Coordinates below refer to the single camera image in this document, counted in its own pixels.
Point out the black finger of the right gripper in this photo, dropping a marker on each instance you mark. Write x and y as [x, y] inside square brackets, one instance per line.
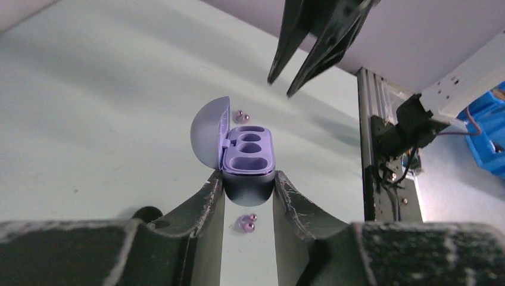
[298, 21]
[335, 24]

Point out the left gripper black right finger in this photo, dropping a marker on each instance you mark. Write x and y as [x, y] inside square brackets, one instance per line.
[301, 230]

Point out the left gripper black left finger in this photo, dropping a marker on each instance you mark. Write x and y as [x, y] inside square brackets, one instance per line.
[192, 243]

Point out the purple earbud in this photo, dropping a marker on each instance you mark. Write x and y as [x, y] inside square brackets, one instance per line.
[246, 222]
[241, 117]

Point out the purple earbud charging case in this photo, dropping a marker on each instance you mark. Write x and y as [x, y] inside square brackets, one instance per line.
[244, 154]

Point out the black earbud charging case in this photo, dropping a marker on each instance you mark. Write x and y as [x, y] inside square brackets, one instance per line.
[147, 214]

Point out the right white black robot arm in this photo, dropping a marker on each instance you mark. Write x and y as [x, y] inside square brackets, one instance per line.
[426, 114]

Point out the blue plastic bin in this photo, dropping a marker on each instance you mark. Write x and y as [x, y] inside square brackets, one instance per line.
[488, 147]

